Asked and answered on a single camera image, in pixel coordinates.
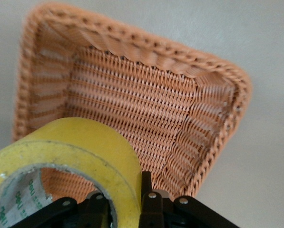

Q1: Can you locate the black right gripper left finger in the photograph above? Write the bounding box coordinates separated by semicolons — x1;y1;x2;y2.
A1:
20;193;116;228

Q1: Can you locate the yellow tape roll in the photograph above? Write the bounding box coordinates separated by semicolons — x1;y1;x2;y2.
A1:
0;118;142;228

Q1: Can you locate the brown wicker basket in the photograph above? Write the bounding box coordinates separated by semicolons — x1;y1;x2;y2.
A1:
12;2;253;200

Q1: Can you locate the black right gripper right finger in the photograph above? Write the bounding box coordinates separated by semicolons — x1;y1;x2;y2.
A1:
140;171;235;228

